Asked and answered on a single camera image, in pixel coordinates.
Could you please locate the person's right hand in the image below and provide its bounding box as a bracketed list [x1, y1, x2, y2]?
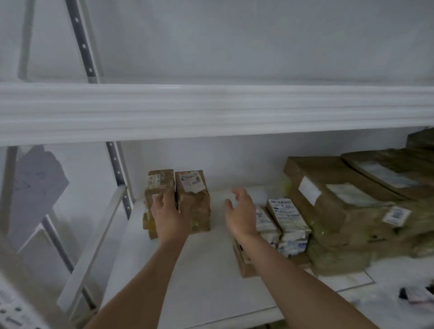
[224, 188, 258, 240]

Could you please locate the taped cardboard box end label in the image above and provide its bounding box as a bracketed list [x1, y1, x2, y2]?
[144, 169, 176, 206]

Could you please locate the person's left hand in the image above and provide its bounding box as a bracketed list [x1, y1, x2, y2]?
[150, 189, 196, 243]

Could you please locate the stack of large brown parcels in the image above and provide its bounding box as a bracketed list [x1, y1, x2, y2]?
[283, 128, 434, 277]

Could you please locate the person's right forearm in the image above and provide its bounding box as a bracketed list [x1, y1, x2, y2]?
[236, 230, 370, 329]

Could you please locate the pile of brown parcels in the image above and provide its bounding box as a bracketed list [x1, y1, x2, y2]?
[278, 234, 312, 270]

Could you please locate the cardboard box red outlined sticker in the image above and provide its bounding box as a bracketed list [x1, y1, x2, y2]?
[232, 236, 264, 278]

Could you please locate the pile of plastic mailer bags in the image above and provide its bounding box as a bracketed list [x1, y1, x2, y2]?
[335, 261, 434, 329]

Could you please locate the black mailer bag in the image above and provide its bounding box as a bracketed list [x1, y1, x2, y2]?
[399, 286, 434, 304]

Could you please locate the white metal shelving rack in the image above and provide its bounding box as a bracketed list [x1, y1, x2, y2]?
[0, 0, 434, 329]

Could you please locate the person's left forearm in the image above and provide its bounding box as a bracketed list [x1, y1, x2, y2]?
[85, 234, 190, 329]

